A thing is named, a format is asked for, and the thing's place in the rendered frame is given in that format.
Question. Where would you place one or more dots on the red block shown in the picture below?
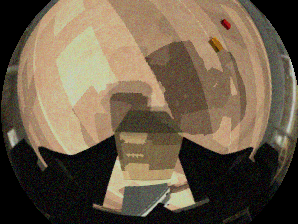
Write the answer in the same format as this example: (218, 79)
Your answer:
(225, 24)

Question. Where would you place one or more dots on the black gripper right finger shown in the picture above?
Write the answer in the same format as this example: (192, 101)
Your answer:
(205, 169)

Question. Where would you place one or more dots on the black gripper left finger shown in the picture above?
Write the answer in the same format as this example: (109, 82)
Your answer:
(90, 170)

